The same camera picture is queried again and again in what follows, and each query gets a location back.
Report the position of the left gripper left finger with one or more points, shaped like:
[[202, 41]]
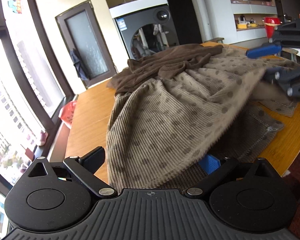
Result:
[[83, 169]]

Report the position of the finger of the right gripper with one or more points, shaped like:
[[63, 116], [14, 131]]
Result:
[[287, 79], [273, 47]]

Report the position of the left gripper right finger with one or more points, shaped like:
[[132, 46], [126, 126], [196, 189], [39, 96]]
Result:
[[219, 172]]

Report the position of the brown corduroy dotted dress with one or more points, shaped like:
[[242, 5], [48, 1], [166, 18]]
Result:
[[177, 106]]

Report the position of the red vase ornament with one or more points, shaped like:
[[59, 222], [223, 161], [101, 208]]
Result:
[[269, 24]]

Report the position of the yellow items on shelf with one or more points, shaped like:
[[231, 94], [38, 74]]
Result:
[[244, 24]]

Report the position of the small wooden stool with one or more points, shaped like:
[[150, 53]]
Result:
[[216, 40]]

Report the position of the pink bottle red cap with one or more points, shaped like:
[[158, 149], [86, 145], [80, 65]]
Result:
[[42, 138]]

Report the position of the red plastic bag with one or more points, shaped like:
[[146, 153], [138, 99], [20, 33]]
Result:
[[66, 113]]

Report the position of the white standing air conditioner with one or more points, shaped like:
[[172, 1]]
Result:
[[202, 19]]

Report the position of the dark blue hanging cloth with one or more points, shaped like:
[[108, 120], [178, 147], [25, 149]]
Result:
[[79, 65]]

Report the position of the grey front-load washing machine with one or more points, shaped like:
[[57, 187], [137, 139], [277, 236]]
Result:
[[148, 31]]

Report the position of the frosted glass brown door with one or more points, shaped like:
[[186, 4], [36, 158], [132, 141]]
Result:
[[80, 30]]

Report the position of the white countertop with faucet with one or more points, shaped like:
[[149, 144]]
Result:
[[137, 2]]

